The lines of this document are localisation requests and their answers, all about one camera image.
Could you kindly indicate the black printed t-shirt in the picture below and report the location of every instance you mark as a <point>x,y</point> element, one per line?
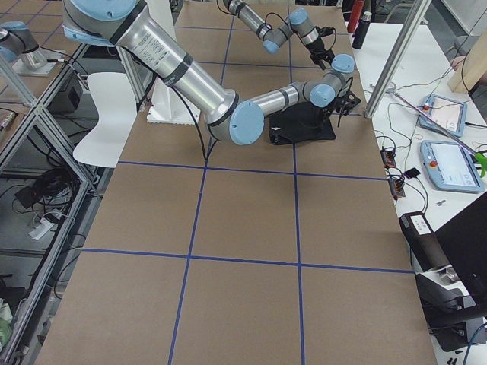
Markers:
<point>299,123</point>

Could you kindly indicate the white plastic chair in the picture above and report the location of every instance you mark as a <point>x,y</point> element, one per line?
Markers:
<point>115,103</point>

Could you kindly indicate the aluminium frame post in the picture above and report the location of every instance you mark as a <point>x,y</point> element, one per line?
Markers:
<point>403,40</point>

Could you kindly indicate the white power strip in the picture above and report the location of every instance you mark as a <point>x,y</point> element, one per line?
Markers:
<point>47,222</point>

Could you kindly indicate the seated person beige shirt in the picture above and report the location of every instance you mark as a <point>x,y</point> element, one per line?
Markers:
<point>471,69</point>

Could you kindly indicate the black water bottle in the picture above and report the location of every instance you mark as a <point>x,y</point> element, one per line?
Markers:
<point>361,30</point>

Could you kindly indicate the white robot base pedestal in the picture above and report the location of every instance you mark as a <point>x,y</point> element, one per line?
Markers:
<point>166,106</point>

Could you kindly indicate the black device with buttons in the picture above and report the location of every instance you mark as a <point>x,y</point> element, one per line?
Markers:
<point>425,252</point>

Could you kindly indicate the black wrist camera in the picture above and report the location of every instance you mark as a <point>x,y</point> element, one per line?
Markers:
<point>326,31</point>

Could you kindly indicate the blue teach pendant tablet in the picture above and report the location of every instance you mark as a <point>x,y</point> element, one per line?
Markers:
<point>449,114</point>

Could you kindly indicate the grey hub with orange ports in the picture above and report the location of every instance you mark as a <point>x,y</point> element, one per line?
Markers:
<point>388,158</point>

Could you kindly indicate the red bottle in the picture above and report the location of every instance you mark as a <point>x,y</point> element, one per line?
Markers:
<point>355,16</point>

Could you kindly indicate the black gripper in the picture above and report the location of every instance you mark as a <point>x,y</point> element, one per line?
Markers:
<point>316,46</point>
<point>330,106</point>

